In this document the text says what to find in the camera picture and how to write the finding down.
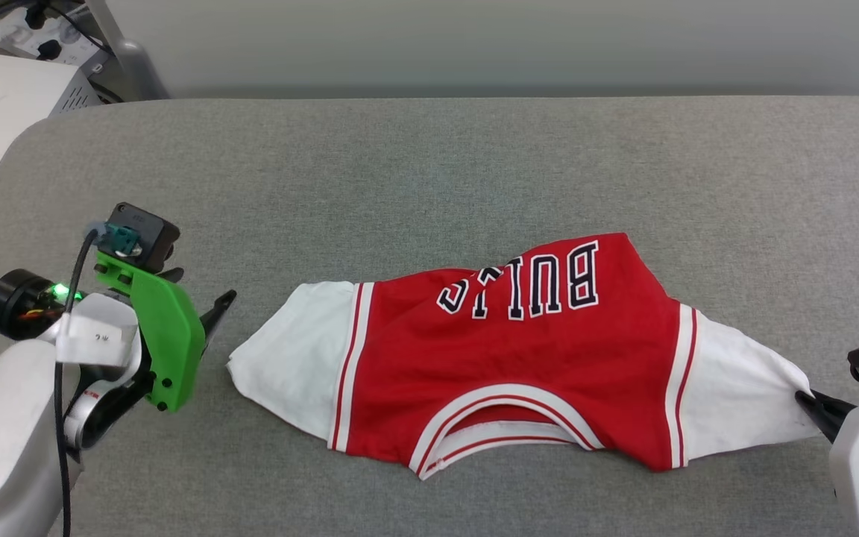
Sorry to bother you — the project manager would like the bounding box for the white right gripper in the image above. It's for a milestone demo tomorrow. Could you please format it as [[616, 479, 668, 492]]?
[[795, 389, 859, 535]]

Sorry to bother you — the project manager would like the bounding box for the grey metal post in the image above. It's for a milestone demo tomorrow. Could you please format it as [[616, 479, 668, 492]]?
[[85, 0, 172, 101]]

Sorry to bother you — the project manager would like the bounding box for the left black cable teal plug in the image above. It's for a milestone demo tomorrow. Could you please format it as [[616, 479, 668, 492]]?
[[52, 224, 139, 537]]

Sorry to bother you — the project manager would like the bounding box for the red and white basketball jersey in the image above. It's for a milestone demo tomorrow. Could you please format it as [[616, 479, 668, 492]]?
[[227, 233, 822, 481]]

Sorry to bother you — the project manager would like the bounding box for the white power strip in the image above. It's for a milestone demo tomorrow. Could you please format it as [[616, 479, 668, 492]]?
[[0, 4, 104, 69]]

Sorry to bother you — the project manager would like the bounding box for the white paper cable tag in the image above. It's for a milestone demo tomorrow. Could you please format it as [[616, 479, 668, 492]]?
[[55, 293, 140, 367]]

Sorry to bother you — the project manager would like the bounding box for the white equipment box black handle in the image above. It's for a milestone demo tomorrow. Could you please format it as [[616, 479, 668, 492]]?
[[0, 48, 104, 241]]

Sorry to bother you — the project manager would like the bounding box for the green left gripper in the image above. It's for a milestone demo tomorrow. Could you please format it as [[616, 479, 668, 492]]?
[[94, 251, 238, 413]]

